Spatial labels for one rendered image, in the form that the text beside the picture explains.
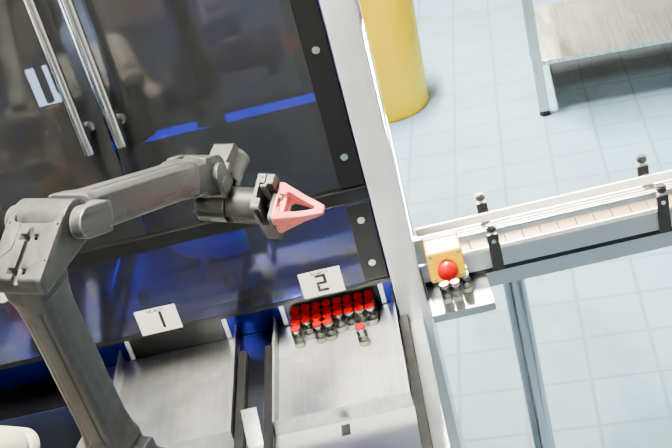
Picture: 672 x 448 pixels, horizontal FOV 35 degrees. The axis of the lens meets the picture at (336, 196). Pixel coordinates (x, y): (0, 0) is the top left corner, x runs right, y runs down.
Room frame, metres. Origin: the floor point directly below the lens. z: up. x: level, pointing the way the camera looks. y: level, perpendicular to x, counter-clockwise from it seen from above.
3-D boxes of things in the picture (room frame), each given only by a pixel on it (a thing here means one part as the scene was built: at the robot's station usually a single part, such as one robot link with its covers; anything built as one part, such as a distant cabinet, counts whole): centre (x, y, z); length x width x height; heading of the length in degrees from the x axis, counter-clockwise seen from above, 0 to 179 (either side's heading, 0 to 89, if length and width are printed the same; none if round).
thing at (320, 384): (1.71, 0.08, 0.90); 0.34 x 0.26 x 0.04; 175
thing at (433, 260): (1.81, -0.18, 1.00); 0.08 x 0.07 x 0.07; 175
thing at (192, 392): (1.74, 0.42, 0.90); 0.34 x 0.26 x 0.04; 175
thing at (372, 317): (1.82, 0.07, 0.91); 0.18 x 0.02 x 0.05; 85
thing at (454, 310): (1.85, -0.20, 0.87); 0.14 x 0.13 x 0.02; 175
